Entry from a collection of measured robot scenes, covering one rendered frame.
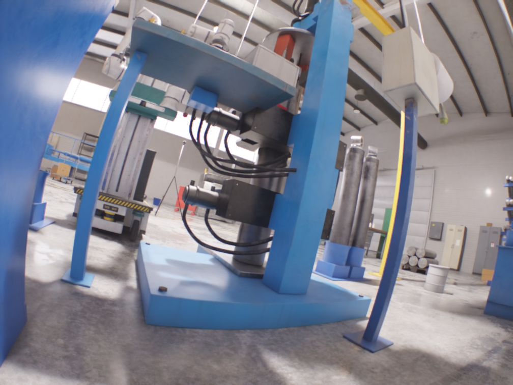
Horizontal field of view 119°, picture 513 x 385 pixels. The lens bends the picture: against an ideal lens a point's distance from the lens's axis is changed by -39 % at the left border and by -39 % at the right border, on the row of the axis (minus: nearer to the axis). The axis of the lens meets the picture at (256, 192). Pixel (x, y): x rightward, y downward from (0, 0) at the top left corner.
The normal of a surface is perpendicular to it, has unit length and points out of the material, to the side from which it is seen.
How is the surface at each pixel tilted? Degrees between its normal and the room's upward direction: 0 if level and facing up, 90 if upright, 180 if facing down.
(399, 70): 90
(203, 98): 90
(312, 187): 90
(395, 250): 90
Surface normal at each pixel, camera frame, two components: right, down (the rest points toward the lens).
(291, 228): -0.85, -0.26
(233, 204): 0.48, 0.02
